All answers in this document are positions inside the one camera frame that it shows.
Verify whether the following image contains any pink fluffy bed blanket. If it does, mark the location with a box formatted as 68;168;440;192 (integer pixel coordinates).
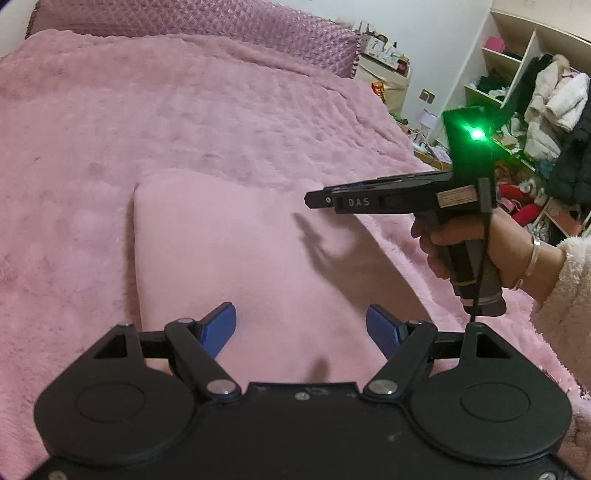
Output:
0;28;591;476

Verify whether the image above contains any right forearm fluffy sleeve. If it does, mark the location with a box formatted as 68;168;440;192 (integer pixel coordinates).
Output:
521;234;591;444

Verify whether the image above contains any white open shelf unit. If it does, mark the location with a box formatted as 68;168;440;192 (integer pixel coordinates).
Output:
449;10;590;242

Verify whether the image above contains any silver bracelet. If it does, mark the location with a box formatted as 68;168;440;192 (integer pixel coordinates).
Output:
512;233;541;292

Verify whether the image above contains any beige bedside cabinet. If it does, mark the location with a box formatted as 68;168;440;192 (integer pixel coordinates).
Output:
356;31;412;115

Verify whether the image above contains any red snack bag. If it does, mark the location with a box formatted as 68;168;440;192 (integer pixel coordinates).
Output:
370;81;387;104

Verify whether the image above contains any person's right hand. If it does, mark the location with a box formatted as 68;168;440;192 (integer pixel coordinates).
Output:
410;207;537;292

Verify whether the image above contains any white small lamp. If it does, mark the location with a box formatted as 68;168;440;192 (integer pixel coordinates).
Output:
417;109;439;139

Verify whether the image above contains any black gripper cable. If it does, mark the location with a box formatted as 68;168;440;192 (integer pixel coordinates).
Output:
468;209;491;326

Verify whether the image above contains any purple quilted headboard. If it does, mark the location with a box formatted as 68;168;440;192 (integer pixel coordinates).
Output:
26;0;361;78

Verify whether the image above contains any pink Lovely Girl sweatshirt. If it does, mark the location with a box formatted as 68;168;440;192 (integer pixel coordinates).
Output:
133;170;466;384

